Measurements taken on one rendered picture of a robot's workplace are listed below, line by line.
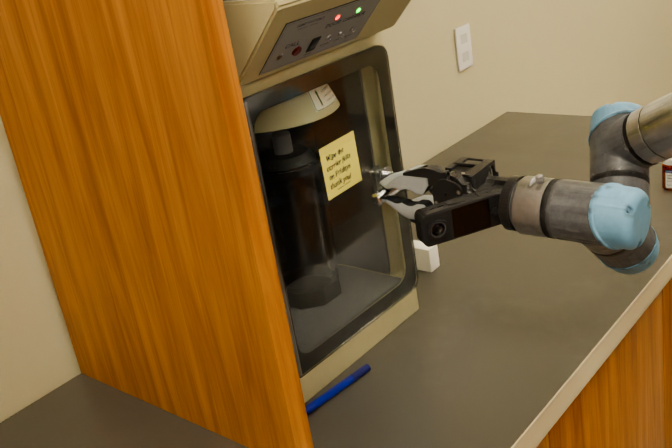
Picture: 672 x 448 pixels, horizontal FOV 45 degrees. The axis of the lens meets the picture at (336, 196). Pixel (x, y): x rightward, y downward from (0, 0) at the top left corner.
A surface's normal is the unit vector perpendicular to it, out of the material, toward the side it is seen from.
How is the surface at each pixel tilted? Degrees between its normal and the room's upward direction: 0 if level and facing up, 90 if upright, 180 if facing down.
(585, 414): 90
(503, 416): 0
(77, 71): 90
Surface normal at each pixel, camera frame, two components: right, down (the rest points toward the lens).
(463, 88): 0.76, 0.11
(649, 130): -0.86, 0.18
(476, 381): -0.15, -0.92
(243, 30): -0.63, 0.36
